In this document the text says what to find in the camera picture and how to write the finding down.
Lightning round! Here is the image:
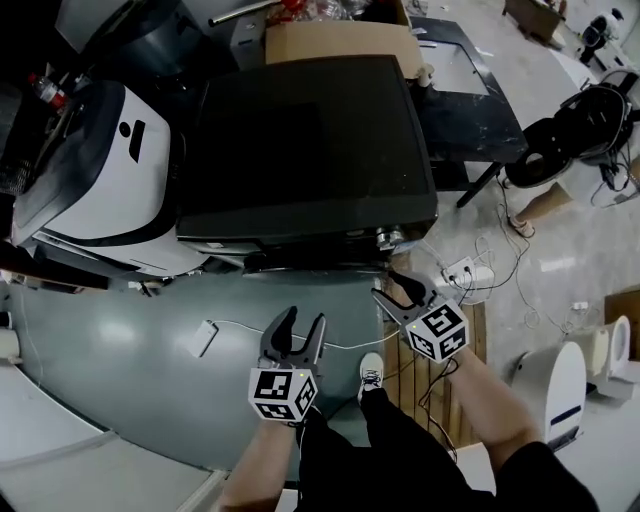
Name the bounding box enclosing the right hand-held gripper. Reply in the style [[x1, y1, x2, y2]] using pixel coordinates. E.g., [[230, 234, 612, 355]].
[[371, 271, 472, 365]]

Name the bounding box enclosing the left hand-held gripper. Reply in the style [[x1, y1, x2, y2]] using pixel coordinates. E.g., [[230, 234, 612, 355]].
[[247, 306, 327, 427]]

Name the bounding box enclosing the person's right forearm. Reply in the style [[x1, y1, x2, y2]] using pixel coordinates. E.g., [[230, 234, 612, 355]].
[[446, 343, 545, 482]]

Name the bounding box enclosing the person's left forearm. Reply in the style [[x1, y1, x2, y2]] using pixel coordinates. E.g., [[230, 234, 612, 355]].
[[216, 413, 310, 512]]

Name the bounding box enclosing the black washing machine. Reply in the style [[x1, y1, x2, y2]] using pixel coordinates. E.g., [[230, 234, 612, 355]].
[[174, 53, 441, 275]]

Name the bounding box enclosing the large open cardboard box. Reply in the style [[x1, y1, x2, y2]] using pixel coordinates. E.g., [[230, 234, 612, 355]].
[[263, 0, 435, 82]]

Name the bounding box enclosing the white square power strip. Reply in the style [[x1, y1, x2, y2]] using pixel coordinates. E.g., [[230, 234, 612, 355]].
[[441, 255, 495, 292]]

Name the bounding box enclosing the person's right shoe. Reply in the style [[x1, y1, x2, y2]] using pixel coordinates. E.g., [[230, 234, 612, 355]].
[[357, 351, 386, 407]]

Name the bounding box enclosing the wooden slat platform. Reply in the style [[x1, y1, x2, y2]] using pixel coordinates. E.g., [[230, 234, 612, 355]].
[[381, 298, 490, 447]]

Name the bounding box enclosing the white power adapter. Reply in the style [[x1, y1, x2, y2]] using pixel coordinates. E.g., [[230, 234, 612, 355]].
[[184, 318, 221, 360]]

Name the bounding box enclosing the person's black clothing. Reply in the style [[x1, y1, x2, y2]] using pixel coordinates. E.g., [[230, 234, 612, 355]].
[[298, 386, 604, 512]]

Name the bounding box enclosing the white round smart toilet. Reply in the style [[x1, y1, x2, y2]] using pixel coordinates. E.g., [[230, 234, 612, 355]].
[[513, 341, 588, 450]]

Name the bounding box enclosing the black low table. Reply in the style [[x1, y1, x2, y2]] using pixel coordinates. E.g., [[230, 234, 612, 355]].
[[408, 14, 531, 210]]

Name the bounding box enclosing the white and grey service robot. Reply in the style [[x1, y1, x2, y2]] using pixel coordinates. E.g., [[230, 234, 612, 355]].
[[11, 78, 207, 277]]

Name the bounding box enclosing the black backpack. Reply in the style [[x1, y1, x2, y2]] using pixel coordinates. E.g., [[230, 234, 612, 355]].
[[558, 81, 635, 162]]

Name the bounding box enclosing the white rectangular platform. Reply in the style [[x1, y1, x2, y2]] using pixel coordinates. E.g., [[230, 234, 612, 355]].
[[548, 48, 602, 102]]

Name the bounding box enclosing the small grey box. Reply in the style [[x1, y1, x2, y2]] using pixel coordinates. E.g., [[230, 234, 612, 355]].
[[228, 16, 270, 70]]

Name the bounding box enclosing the brown wooden cabinet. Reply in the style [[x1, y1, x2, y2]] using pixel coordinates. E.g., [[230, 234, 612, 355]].
[[501, 0, 567, 50]]

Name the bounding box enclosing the metal pipe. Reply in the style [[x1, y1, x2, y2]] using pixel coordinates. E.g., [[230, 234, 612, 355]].
[[207, 0, 282, 27]]

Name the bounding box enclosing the dark grey bin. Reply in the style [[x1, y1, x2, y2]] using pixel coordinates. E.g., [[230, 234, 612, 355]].
[[53, 0, 202, 87]]

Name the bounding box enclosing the woven laundry basket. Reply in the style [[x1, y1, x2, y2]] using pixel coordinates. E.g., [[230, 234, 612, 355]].
[[0, 81, 32, 197]]

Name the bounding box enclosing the red-capped plastic bottle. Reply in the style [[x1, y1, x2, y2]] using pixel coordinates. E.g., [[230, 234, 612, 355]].
[[26, 72, 70, 111]]

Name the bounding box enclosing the white cable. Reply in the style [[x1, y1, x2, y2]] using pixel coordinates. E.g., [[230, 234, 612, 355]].
[[217, 318, 402, 352]]

